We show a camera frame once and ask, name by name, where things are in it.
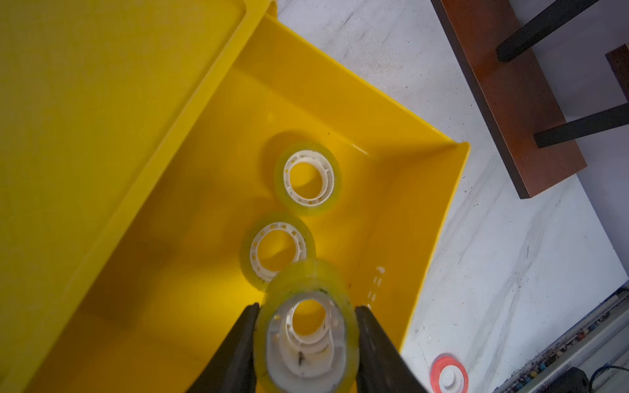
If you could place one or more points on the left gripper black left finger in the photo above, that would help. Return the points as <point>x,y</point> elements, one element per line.
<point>231,368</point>

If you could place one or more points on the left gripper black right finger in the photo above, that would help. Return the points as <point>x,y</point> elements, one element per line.
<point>381,368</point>

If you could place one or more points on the yellow top drawer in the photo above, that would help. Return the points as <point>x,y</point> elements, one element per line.
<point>173,288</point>

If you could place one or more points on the yellow plastic drawer cabinet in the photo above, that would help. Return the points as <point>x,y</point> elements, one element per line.
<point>96,99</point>

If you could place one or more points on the red tape roll right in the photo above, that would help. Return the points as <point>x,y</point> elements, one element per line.
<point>448,375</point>

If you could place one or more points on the brown wooden step shelf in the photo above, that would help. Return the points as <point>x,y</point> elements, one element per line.
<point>536,143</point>

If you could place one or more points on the metal base rail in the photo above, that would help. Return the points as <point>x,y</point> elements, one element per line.
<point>591,357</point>

